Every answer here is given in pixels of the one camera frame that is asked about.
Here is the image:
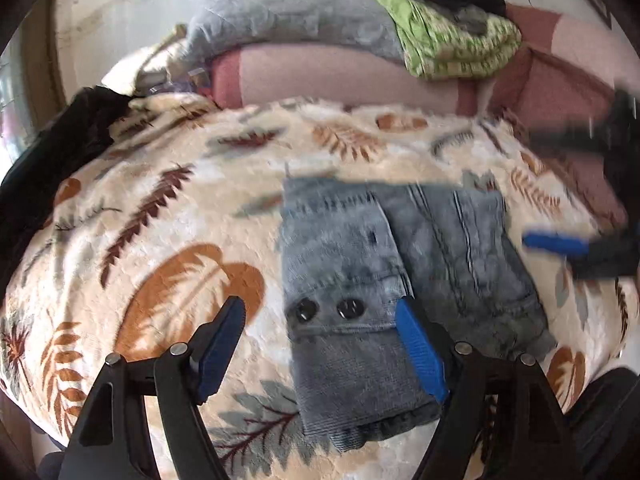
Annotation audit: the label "grey-blue denim pants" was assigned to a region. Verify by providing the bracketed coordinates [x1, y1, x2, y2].
[280, 178, 555, 452]

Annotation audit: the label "cream leaf-print fleece blanket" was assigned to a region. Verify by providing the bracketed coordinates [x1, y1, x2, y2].
[1, 94, 639, 479]

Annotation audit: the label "green patterned folded cloth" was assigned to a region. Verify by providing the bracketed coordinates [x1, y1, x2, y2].
[375, 0, 522, 80]

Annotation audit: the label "black garment on sofa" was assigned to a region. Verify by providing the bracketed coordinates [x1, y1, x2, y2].
[1, 87, 132, 294]

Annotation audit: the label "small colourful box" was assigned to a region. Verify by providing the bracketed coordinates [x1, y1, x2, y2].
[188, 67, 210, 92]

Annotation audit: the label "cream floral pillow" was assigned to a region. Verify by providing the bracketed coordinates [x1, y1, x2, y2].
[101, 24, 202, 96]

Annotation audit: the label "grey quilted blanket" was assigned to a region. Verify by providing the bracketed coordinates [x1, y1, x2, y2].
[183, 0, 404, 63]

